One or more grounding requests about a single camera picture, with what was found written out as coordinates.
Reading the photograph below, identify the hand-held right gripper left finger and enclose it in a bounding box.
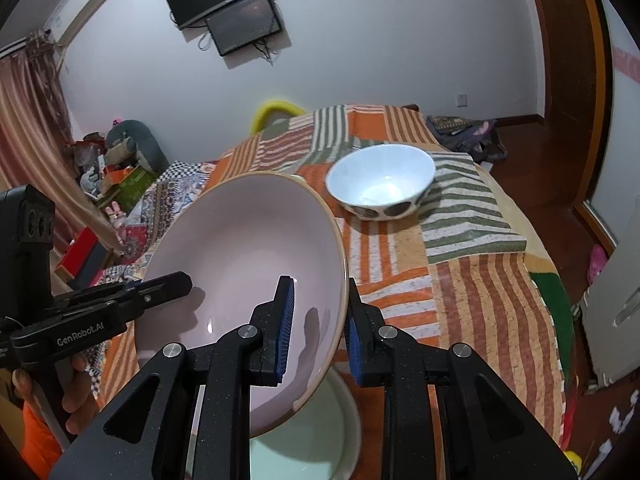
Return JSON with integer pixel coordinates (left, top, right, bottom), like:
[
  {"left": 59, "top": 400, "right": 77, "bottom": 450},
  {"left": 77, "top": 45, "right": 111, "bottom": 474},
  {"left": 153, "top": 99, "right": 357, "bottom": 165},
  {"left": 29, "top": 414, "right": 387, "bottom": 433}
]
[{"left": 47, "top": 275, "right": 296, "bottom": 480}]

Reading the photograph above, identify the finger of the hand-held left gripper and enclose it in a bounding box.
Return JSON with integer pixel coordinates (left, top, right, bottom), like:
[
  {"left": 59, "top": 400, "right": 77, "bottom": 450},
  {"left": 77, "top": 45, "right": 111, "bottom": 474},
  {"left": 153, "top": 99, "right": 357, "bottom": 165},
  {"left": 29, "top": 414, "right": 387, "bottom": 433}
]
[
  {"left": 50, "top": 271, "right": 193, "bottom": 323},
  {"left": 75, "top": 280, "right": 146, "bottom": 295}
]

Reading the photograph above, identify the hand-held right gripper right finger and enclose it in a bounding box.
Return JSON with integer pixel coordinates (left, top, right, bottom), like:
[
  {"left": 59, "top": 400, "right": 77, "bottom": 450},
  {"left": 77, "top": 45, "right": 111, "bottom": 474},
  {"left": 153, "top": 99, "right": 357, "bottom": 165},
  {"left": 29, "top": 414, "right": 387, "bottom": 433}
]
[{"left": 345, "top": 277, "right": 578, "bottom": 480}]

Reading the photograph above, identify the pink bowl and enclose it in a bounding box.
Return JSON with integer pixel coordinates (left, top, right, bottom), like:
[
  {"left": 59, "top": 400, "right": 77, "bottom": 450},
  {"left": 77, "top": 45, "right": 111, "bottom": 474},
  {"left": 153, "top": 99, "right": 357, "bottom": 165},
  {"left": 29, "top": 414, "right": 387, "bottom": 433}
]
[{"left": 134, "top": 172, "right": 351, "bottom": 438}]

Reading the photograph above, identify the mint green plate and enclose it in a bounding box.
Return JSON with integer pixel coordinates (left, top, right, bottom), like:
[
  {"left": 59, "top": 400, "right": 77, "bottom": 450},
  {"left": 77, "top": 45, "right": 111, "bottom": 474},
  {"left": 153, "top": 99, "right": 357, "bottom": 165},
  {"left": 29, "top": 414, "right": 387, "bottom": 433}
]
[{"left": 185, "top": 370, "right": 362, "bottom": 480}]

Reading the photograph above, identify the white bowl with dark spots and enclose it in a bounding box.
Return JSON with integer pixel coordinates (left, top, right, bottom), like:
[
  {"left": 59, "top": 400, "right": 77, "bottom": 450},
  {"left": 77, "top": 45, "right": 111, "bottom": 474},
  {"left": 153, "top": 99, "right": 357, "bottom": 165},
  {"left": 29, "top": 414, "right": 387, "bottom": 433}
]
[{"left": 326, "top": 144, "right": 436, "bottom": 221}]

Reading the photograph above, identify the person's left hand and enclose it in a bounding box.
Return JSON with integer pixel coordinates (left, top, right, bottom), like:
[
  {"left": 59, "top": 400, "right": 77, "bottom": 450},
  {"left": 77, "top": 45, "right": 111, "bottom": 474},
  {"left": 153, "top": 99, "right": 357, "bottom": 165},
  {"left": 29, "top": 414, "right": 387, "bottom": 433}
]
[{"left": 12, "top": 352, "right": 101, "bottom": 428}]

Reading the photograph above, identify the dark grey box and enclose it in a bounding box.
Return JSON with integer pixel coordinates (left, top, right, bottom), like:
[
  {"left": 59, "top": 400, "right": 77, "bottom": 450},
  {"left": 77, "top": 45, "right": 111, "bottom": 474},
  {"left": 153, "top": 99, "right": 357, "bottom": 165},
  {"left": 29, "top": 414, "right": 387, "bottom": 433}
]
[{"left": 67, "top": 245, "right": 123, "bottom": 291}]

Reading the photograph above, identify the pink rabbit toy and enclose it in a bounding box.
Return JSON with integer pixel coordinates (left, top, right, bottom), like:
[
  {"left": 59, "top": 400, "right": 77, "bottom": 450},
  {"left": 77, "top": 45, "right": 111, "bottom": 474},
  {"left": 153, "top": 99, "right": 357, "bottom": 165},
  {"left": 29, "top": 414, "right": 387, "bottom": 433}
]
[{"left": 106, "top": 201, "right": 128, "bottom": 231}]

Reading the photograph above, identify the green storage box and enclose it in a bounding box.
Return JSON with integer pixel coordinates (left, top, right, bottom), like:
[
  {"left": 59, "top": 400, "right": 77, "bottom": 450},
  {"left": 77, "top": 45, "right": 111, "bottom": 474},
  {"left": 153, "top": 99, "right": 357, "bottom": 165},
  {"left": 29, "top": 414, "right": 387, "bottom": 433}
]
[{"left": 117, "top": 167, "right": 158, "bottom": 206}]

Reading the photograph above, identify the patterned quilt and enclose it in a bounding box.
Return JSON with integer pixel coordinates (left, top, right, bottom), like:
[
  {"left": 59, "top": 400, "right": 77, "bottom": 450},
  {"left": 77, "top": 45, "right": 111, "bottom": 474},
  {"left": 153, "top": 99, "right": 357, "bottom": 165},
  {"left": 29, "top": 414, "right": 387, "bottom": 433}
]
[{"left": 82, "top": 160, "right": 221, "bottom": 301}]

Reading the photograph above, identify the striped patchwork blanket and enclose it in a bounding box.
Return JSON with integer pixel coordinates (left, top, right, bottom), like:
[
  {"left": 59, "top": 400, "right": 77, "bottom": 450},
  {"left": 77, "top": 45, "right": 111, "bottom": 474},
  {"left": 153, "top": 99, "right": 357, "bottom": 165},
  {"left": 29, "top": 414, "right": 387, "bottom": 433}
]
[{"left": 92, "top": 104, "right": 576, "bottom": 456}]

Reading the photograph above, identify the pile of toys and bags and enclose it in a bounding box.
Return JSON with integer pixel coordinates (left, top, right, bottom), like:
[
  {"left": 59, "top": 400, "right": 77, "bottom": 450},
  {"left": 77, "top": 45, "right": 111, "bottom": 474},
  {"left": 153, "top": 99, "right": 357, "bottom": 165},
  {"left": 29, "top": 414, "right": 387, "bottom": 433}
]
[{"left": 65, "top": 130, "right": 131, "bottom": 196}]

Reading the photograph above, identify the striped brown curtain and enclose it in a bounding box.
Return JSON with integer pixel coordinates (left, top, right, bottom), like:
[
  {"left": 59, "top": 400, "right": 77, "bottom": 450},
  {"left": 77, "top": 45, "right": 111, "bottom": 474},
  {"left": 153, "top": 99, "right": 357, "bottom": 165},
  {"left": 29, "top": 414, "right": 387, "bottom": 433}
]
[{"left": 0, "top": 30, "right": 126, "bottom": 256}]

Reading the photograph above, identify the yellow foam tube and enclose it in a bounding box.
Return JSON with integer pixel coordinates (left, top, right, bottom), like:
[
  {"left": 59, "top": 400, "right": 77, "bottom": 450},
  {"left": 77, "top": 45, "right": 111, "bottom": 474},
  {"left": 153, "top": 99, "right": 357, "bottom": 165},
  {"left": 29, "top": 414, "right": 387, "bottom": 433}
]
[{"left": 250, "top": 99, "right": 303, "bottom": 135}]

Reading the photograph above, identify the purple backpack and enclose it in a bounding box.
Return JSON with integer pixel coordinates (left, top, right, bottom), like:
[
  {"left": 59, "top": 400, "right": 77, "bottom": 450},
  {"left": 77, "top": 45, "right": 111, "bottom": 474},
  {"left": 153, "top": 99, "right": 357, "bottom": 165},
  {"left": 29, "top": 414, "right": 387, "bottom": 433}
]
[{"left": 440, "top": 119, "right": 508, "bottom": 163}]

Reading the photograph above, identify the dark patterned bag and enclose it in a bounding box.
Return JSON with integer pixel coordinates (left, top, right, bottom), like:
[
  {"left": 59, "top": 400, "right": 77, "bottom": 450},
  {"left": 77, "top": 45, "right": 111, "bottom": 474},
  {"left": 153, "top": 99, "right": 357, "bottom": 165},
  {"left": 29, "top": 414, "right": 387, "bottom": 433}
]
[{"left": 426, "top": 115, "right": 473, "bottom": 136}]

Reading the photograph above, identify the pink slipper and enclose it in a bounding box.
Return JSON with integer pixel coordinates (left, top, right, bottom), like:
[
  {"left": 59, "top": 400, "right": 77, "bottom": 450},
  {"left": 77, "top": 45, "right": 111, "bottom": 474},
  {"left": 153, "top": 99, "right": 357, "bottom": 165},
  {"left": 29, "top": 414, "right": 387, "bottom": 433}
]
[{"left": 586, "top": 245, "right": 608, "bottom": 286}]

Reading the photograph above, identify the small black monitor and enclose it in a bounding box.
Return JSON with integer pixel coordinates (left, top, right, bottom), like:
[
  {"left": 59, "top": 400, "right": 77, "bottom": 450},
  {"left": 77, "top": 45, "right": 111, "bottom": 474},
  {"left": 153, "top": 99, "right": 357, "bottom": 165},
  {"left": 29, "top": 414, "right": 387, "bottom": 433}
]
[{"left": 205, "top": 0, "right": 283, "bottom": 57}]

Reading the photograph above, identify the wooden door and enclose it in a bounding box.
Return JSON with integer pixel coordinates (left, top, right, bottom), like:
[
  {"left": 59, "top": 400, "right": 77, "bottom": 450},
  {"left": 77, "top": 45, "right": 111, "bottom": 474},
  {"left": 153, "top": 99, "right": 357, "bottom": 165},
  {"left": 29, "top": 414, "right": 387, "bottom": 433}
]
[{"left": 522, "top": 0, "right": 601, "bottom": 126}]

